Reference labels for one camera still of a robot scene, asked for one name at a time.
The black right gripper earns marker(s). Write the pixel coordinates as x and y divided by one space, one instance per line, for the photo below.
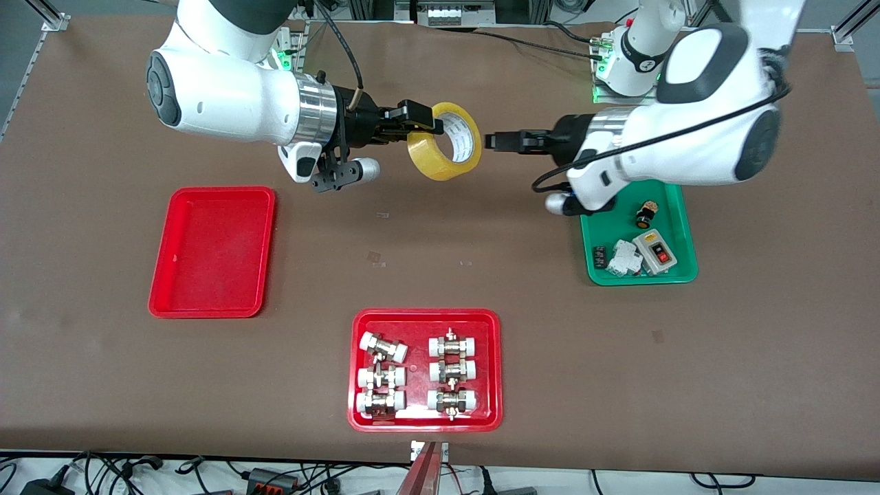
359 124

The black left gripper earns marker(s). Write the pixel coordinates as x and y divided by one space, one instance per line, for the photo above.
569 133

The yellow packing tape roll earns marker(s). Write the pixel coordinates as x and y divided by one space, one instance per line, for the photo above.
433 161

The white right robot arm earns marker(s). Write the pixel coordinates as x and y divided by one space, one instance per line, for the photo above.
227 103

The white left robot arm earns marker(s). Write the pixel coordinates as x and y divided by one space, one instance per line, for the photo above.
687 137

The clear tape piece with brown patch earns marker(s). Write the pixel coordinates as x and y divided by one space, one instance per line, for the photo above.
375 257

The green plastic tray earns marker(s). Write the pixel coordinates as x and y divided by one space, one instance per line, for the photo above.
677 220

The empty red plastic tray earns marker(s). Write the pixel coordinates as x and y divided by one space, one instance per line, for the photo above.
213 254

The red tray holding fittings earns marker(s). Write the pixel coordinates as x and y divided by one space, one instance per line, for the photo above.
419 416

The grey terminal block device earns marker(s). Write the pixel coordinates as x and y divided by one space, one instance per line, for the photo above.
454 14

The black round push button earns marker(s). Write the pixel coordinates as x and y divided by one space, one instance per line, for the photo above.
645 216

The white circuit breaker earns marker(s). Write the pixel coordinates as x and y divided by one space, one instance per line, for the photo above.
625 259

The white-capped brass pipe fitting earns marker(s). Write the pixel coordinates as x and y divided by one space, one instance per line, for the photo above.
380 377
452 371
380 402
452 345
383 346
452 400

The red metal bar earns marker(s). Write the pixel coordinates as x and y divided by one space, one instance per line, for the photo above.
421 474

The black power adapter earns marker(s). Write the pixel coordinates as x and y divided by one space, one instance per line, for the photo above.
48 487

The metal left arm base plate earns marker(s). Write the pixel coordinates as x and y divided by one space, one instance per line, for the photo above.
619 100

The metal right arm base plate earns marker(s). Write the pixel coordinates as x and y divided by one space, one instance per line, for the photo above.
299 41

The white two-button switch box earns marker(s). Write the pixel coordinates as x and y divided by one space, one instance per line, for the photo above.
655 252

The small metal bracket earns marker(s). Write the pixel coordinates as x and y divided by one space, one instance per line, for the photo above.
443 450

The aluminium profile post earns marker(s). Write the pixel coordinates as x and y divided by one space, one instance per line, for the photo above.
849 27
53 19

